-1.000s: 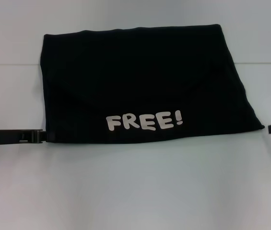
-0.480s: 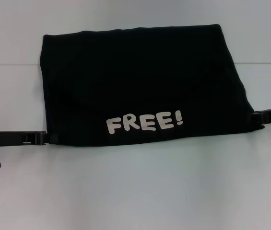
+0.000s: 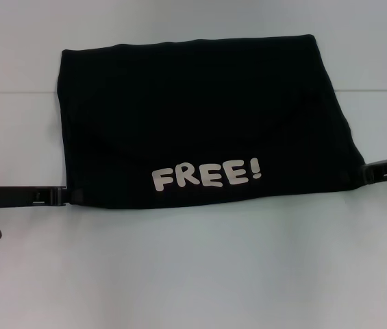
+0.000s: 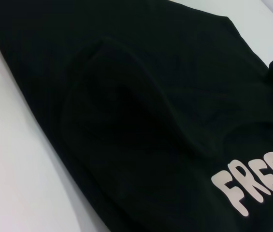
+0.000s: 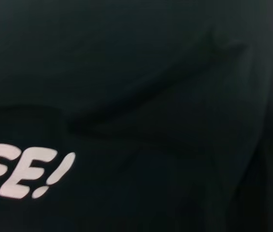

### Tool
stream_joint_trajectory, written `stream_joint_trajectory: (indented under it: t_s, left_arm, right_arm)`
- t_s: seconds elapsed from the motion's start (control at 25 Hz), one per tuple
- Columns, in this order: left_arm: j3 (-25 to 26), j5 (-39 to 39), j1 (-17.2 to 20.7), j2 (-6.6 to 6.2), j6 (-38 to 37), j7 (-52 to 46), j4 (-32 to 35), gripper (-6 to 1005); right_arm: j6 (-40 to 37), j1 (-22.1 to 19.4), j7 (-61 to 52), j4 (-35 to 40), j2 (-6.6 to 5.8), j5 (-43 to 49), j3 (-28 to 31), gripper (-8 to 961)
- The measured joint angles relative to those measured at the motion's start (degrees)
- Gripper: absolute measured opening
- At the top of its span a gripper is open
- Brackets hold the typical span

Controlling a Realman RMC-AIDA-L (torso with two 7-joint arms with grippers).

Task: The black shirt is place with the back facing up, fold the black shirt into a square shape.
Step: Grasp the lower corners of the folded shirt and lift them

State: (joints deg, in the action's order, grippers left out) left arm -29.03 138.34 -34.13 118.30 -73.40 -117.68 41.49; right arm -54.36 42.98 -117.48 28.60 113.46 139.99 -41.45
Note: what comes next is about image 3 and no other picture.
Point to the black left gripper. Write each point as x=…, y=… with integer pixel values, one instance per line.
x=18, y=197

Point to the black t-shirt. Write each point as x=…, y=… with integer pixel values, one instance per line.
x=196, y=113

